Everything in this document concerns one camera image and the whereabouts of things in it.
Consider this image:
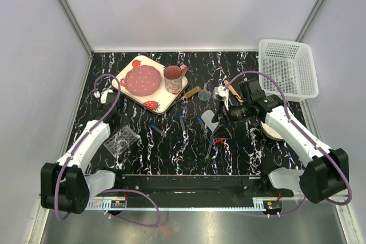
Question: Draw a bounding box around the clear plastic funnel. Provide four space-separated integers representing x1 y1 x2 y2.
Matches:
197 83 211 101

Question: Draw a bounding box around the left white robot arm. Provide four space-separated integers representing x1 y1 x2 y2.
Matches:
41 93 124 214

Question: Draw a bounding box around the clear test tube rack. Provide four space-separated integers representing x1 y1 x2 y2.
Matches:
104 125 140 157

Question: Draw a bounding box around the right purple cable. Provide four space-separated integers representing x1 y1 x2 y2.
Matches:
222 70 353 218

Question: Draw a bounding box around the blue capped test tube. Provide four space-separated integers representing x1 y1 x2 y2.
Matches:
197 117 208 133
205 139 214 160
150 125 166 137
179 114 186 133

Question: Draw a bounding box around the pink patterned mug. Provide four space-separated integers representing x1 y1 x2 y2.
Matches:
164 65 188 94

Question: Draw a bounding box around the wooden test tube clamp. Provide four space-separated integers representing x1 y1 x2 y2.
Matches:
224 79 244 103

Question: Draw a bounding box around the cream floral bowl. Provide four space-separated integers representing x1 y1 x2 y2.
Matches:
261 122 284 141

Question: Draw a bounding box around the white wash bottle red cap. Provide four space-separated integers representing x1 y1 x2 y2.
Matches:
201 110 225 141

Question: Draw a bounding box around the cream strawberry tray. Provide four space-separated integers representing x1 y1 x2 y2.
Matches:
112 55 188 115

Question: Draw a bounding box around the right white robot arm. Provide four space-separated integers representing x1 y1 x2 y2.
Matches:
212 79 349 203

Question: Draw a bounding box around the pink dotted plate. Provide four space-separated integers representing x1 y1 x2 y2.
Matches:
124 65 162 97

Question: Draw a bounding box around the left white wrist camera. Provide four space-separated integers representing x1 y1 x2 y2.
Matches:
93 89 114 104

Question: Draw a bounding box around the white plastic basket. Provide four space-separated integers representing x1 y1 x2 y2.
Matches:
258 39 319 102

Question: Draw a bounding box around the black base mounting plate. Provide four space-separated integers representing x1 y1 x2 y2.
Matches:
112 175 294 210

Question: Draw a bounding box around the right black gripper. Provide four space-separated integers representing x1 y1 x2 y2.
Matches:
210 99 252 139

